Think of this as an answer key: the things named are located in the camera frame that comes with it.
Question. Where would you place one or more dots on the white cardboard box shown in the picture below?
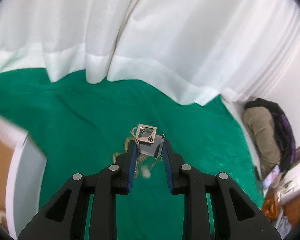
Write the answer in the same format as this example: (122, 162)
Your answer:
(25, 180)

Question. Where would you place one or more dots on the white curtain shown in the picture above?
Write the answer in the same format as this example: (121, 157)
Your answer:
(165, 30)

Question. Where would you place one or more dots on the pile of clothes and bag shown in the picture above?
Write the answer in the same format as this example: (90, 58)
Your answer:
(283, 130)

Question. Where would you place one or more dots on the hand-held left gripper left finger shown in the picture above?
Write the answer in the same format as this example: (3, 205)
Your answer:
(132, 162)

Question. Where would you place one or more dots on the white wall outlet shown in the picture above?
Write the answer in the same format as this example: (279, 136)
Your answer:
(287, 186)

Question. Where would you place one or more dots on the wooden furniture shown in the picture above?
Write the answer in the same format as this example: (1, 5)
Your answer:
(297, 205)

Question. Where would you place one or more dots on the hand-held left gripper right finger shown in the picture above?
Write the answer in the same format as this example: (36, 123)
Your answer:
(168, 166)

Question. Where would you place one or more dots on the green cloth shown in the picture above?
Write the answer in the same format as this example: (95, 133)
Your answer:
(90, 110)

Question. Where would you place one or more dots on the phone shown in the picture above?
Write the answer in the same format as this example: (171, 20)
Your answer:
(272, 176)

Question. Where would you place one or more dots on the patterned cloth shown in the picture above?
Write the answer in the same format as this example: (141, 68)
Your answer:
(285, 223)

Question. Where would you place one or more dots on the grey square tag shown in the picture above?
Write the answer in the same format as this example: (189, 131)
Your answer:
(153, 148)

